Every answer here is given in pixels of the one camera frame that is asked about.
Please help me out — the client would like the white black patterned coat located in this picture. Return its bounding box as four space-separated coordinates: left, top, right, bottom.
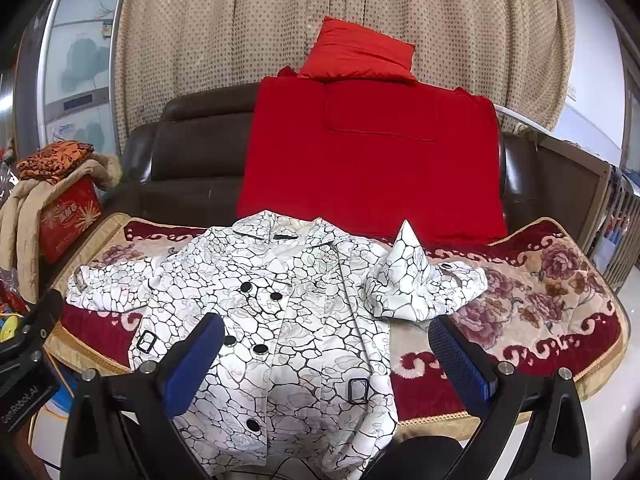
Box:
66 211 487 479

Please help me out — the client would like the yellow blue toy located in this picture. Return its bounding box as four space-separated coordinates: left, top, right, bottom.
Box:
0 312 23 342

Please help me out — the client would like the floral red beige blanket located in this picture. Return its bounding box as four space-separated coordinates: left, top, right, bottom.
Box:
46 214 629 440

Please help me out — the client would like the red gift box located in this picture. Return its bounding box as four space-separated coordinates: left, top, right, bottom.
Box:
39 176 102 263

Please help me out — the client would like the beige jacket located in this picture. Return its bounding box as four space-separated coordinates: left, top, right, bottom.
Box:
1 154 122 304

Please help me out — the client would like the orange black patterned cloth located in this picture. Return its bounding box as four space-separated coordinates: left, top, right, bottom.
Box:
15 140 94 184

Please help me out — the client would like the dark brown leather sofa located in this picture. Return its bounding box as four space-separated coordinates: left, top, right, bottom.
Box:
102 82 591 252

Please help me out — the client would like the red blanket on sofa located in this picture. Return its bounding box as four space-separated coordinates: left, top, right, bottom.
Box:
238 77 506 244

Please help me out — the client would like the beige dotted curtain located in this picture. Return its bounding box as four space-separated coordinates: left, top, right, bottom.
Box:
114 0 575 139

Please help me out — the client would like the small red pillow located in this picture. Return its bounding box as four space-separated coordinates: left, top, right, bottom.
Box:
298 16 416 82

